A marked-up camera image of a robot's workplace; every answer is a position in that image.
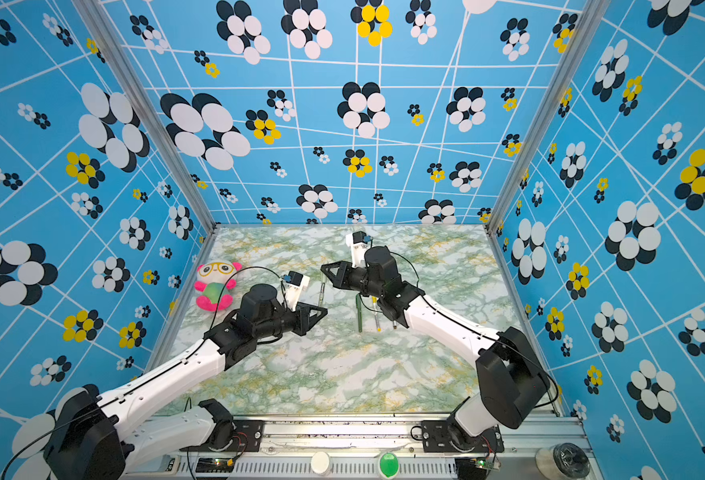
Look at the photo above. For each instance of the pink green plush toy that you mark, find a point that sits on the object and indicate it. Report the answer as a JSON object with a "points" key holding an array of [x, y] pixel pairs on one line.
{"points": [[213, 284]]}

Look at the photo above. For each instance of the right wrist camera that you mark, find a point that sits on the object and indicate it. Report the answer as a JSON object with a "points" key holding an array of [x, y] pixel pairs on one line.
{"points": [[358, 242]]}

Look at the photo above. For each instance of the white push button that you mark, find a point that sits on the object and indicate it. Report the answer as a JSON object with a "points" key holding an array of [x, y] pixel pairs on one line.
{"points": [[321, 463]]}

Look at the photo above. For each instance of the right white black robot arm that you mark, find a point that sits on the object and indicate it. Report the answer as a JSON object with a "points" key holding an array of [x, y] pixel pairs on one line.
{"points": [[511, 381]]}

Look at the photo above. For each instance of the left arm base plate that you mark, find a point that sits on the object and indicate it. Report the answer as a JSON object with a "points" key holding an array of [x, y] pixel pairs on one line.
{"points": [[245, 435]]}

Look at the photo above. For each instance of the right aluminium corner post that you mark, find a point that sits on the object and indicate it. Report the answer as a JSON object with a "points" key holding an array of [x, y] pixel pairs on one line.
{"points": [[588, 24]]}

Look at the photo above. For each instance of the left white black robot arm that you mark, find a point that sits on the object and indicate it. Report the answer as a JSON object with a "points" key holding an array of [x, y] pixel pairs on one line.
{"points": [[101, 435]]}

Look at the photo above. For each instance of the aluminium front rail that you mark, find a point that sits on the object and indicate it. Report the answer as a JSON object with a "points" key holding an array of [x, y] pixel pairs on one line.
{"points": [[354, 443]]}

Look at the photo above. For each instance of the aluminium corner post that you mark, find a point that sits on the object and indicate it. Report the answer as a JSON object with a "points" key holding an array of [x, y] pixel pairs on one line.
{"points": [[588, 24], [97, 23]]}

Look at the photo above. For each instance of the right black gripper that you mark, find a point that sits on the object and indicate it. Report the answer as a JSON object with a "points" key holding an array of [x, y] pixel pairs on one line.
{"points": [[345, 275]]}

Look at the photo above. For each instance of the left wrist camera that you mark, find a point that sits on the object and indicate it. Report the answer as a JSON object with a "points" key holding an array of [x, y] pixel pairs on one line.
{"points": [[294, 285]]}

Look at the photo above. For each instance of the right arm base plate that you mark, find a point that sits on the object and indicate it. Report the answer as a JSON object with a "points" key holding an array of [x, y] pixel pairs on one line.
{"points": [[441, 436]]}

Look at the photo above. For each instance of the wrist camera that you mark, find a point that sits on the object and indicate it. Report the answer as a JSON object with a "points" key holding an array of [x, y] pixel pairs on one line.
{"points": [[358, 242], [294, 285]]}

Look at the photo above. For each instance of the green push button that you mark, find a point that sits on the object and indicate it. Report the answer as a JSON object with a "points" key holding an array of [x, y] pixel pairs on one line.
{"points": [[388, 466]]}

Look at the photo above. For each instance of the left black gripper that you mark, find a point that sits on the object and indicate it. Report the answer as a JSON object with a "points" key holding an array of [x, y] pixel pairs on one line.
{"points": [[304, 321]]}

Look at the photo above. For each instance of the left aluminium corner post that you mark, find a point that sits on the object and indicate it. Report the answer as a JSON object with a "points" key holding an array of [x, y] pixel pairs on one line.
{"points": [[97, 23]]}

